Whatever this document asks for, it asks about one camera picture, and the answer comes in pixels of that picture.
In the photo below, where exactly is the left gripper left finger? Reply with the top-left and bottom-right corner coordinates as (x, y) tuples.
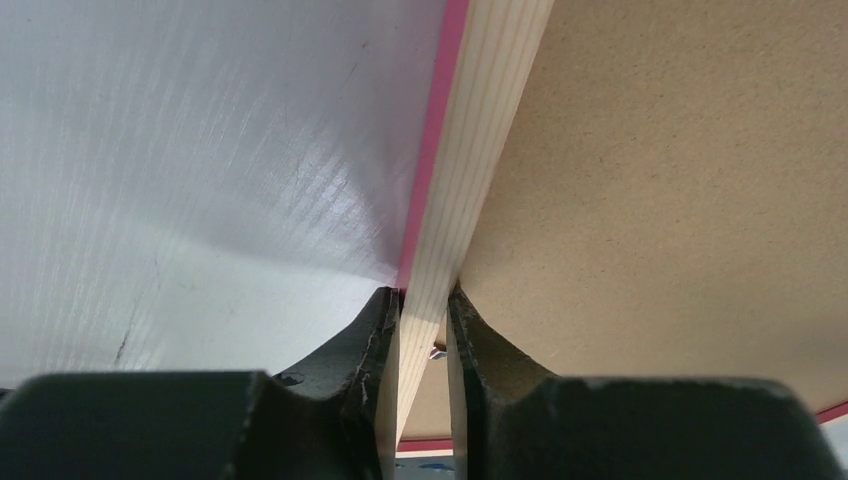
(1, 287), (401, 479)

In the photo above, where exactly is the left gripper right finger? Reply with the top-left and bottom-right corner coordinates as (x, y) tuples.
(447, 289), (845, 479)

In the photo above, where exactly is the pink photo frame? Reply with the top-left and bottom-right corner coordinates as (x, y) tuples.
(398, 1), (847, 479)

